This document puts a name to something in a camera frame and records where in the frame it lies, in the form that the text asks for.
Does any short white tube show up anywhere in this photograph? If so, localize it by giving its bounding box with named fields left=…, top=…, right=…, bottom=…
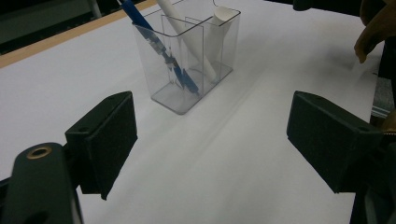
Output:
left=204, top=5, right=239, bottom=68

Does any white pen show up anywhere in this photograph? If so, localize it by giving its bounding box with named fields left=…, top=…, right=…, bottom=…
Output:
left=155, top=0, right=219, bottom=84

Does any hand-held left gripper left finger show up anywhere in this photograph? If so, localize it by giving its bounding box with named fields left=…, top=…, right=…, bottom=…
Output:
left=64, top=91, right=138, bottom=201

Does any white table sheet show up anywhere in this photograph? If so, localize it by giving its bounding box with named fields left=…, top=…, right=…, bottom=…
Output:
left=0, top=0, right=386, bottom=224

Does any blue pen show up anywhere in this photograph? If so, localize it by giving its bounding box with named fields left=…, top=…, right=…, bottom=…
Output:
left=120, top=0, right=201, bottom=96

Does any clear plastic pen holder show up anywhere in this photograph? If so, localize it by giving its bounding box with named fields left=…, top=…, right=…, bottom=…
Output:
left=132, top=6, right=242, bottom=116

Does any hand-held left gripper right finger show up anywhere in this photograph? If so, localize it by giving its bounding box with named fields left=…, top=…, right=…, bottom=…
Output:
left=286, top=91, right=386, bottom=194

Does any aluminium floor rail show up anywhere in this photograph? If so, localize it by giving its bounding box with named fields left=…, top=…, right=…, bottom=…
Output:
left=372, top=76, right=396, bottom=118

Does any white metal desk frame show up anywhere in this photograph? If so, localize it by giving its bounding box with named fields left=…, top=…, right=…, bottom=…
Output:
left=87, top=0, right=104, bottom=20

